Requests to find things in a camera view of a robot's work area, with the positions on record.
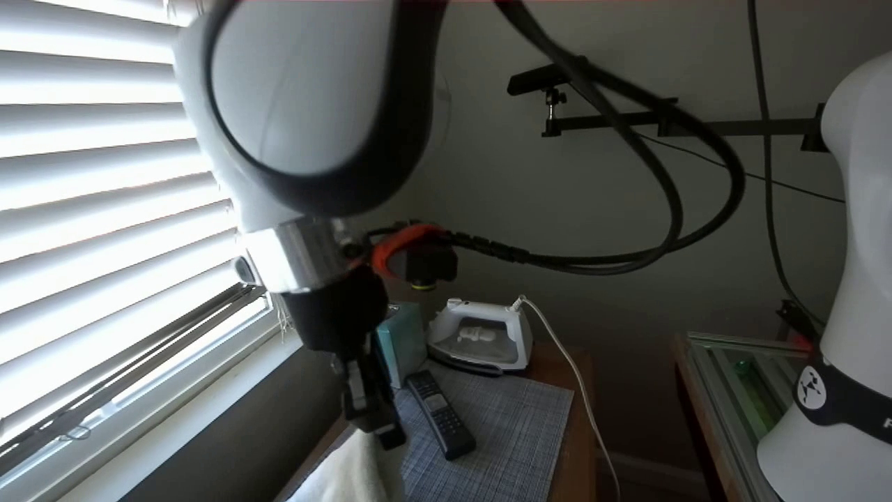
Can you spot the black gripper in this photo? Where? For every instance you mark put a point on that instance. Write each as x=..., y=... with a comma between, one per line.
x=335, y=310

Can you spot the white kitchen towel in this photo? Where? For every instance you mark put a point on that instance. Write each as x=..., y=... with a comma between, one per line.
x=349, y=470

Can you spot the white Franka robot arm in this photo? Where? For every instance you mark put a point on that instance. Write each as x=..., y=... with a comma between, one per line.
x=298, y=92

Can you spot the teal tissue box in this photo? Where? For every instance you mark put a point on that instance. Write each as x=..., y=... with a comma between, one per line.
x=405, y=338

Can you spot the black remote control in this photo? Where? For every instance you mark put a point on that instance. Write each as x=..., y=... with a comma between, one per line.
x=441, y=413

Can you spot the white clothes iron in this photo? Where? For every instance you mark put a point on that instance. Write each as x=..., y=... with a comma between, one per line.
x=483, y=336

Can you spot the grey checked placemat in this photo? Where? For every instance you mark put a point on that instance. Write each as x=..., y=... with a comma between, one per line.
x=507, y=437

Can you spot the wooden side table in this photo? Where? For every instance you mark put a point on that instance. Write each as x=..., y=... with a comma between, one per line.
x=575, y=465

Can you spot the white window blinds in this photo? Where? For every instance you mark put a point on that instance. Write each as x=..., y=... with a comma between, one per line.
x=101, y=233

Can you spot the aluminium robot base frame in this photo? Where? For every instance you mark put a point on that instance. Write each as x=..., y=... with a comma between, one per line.
x=742, y=391

